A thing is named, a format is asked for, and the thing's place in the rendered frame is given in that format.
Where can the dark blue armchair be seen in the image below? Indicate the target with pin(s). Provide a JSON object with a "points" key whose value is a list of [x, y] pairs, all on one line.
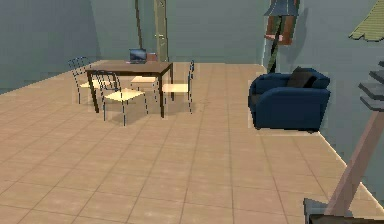
{"points": [[286, 105]]}

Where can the small brown box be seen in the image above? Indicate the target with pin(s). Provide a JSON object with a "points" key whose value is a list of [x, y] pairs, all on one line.
{"points": [[152, 57]]}

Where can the dark brown dining table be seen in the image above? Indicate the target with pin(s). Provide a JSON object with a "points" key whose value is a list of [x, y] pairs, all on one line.
{"points": [[133, 68]]}

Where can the black open laptop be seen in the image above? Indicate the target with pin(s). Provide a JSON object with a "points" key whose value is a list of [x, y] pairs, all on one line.
{"points": [[137, 56]]}

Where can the grey room door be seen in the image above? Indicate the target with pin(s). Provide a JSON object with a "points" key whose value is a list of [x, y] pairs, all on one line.
{"points": [[161, 30]]}

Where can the black cushion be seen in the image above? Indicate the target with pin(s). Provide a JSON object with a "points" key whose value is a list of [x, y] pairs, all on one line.
{"points": [[301, 79]]}

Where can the green window blind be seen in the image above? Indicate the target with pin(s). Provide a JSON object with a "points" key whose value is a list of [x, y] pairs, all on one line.
{"points": [[370, 25]]}

